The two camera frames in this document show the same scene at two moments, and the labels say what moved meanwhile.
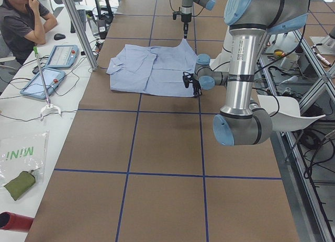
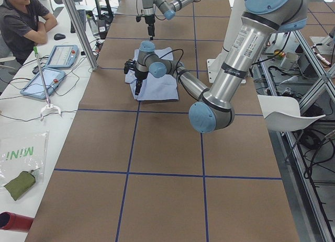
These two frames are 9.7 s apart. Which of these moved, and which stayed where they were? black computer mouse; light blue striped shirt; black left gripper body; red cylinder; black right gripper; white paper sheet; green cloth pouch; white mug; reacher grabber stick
Moved: light blue striped shirt; black right gripper; black left gripper body
Stayed: black computer mouse; reacher grabber stick; green cloth pouch; red cylinder; white paper sheet; white mug
